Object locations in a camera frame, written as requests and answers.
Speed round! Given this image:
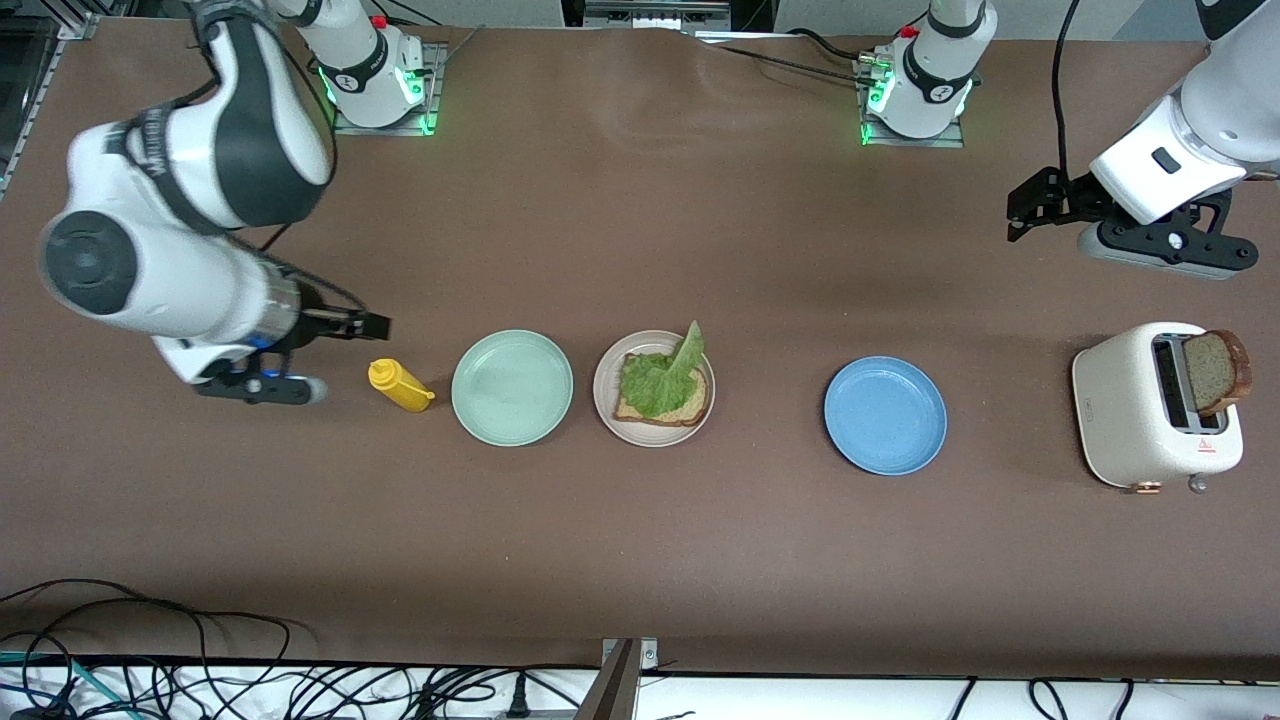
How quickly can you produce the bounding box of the yellow mustard squeeze bottle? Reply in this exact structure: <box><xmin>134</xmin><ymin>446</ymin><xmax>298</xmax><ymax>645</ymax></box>
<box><xmin>367</xmin><ymin>358</ymin><xmax>437</xmax><ymax>413</ymax></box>

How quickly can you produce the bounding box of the green lettuce leaf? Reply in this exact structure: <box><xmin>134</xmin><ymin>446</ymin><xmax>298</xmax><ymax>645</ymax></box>
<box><xmin>620</xmin><ymin>320</ymin><xmax>707</xmax><ymax>421</ymax></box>

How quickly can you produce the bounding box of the brown bread slice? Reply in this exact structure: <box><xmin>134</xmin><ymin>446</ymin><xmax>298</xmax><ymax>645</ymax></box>
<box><xmin>1182</xmin><ymin>329</ymin><xmax>1254</xmax><ymax>418</ymax></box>
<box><xmin>612</xmin><ymin>350</ymin><xmax>714</xmax><ymax>429</ymax></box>

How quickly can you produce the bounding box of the light green plate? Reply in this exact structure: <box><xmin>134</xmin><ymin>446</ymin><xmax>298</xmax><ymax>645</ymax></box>
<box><xmin>450</xmin><ymin>329</ymin><xmax>575</xmax><ymax>448</ymax></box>

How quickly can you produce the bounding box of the beige plate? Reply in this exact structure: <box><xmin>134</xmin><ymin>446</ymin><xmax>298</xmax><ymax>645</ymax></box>
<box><xmin>592</xmin><ymin>329</ymin><xmax>717</xmax><ymax>448</ymax></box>

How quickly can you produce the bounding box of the blue plate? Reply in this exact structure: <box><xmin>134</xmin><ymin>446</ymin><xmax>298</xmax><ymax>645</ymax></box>
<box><xmin>823</xmin><ymin>356</ymin><xmax>949</xmax><ymax>477</ymax></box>

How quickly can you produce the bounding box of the cream white toaster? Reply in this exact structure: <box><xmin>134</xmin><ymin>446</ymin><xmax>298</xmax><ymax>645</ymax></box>
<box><xmin>1071</xmin><ymin>321</ymin><xmax>1245</xmax><ymax>496</ymax></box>

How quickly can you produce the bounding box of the grey electronics box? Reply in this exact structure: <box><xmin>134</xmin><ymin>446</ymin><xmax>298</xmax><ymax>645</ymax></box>
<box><xmin>560</xmin><ymin>0</ymin><xmax>736</xmax><ymax>33</ymax></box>

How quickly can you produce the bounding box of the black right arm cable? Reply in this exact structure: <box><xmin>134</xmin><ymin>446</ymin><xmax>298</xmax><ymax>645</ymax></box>
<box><xmin>120</xmin><ymin>0</ymin><xmax>369</xmax><ymax>319</ymax></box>

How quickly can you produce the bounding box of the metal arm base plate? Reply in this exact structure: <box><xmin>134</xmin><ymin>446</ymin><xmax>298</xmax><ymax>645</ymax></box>
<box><xmin>862</xmin><ymin>55</ymin><xmax>966</xmax><ymax>149</ymax></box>
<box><xmin>332</xmin><ymin>40</ymin><xmax>442</xmax><ymax>137</ymax></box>

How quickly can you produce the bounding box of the black base power cable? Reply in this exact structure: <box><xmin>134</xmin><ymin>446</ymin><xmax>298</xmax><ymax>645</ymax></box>
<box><xmin>695</xmin><ymin>28</ymin><xmax>881</xmax><ymax>86</ymax></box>

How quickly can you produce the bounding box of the black looping table cable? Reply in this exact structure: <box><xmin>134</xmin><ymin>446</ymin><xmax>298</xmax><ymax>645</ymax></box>
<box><xmin>0</xmin><ymin>578</ymin><xmax>301</xmax><ymax>666</ymax></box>

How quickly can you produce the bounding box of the aluminium frame rail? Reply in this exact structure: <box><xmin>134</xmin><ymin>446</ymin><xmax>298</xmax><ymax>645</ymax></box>
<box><xmin>0</xmin><ymin>10</ymin><xmax>103</xmax><ymax>201</ymax></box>

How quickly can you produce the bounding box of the grey metal camera post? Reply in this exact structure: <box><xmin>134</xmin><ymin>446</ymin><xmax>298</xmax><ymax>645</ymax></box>
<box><xmin>577</xmin><ymin>637</ymin><xmax>661</xmax><ymax>720</ymax></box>

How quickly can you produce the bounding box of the teal cable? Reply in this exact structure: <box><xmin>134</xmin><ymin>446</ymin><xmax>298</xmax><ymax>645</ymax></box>
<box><xmin>0</xmin><ymin>648</ymin><xmax>136</xmax><ymax>720</ymax></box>

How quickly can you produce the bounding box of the black hanging cable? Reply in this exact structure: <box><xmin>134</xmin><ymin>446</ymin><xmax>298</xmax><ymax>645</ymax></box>
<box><xmin>935</xmin><ymin>678</ymin><xmax>979</xmax><ymax>720</ymax></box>
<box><xmin>1028</xmin><ymin>678</ymin><xmax>1073</xmax><ymax>720</ymax></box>

